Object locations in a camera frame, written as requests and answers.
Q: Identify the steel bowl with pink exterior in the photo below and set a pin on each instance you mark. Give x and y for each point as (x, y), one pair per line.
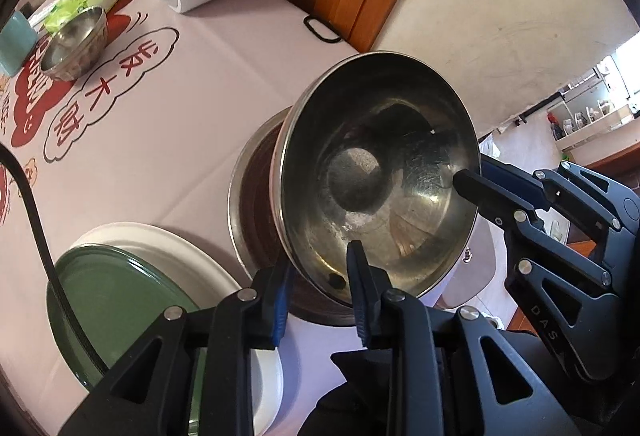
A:
(400, 140)

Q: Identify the white plate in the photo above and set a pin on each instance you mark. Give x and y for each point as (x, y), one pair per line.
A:
(190, 246)

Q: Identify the teal canister with brown lid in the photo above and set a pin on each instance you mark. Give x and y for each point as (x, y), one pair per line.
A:
(15, 45)

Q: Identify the large steel bowl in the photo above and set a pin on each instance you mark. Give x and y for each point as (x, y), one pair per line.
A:
(255, 216)

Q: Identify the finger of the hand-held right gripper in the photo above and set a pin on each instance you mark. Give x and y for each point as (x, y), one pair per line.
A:
(595, 196)
(500, 188)

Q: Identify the white kitchen wall rack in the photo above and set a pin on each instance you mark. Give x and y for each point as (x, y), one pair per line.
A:
(595, 125)

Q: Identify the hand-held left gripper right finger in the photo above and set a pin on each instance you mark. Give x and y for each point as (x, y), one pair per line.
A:
(357, 286)

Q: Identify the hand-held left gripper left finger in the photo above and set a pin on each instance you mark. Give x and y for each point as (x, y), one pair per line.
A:
(280, 306)

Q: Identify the green plate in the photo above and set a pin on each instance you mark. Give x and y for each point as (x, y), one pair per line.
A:
(115, 296)

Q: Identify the small ribbed steel bowl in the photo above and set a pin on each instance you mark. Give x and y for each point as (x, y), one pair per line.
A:
(75, 35)

